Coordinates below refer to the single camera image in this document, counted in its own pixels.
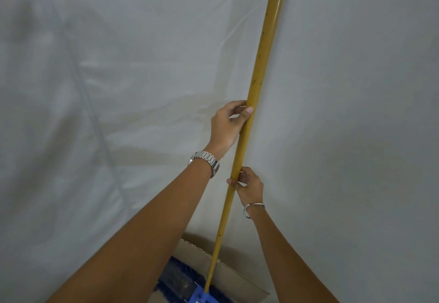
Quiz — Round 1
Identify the person's left hand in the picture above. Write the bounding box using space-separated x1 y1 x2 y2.
206 100 254 160

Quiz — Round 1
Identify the person's right hand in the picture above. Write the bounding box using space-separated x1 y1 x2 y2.
226 166 265 208

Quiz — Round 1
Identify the yellow-handled blue mop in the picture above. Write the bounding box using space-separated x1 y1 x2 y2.
157 0 291 303

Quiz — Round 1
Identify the person's left forearm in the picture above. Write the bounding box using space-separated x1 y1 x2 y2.
45 157 220 303

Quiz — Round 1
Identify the person's right forearm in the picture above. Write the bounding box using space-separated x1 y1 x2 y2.
245 206 341 303

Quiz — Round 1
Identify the silver metal bangle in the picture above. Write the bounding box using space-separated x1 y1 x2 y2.
243 203 266 219

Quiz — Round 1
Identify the silver metal wristwatch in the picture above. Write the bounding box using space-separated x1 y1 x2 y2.
187 151 220 179

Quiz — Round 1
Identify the brown cardboard box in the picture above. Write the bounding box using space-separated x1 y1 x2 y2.
171 232 271 303

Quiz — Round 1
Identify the white wrinkled sheet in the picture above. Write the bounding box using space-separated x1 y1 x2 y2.
0 0 439 303

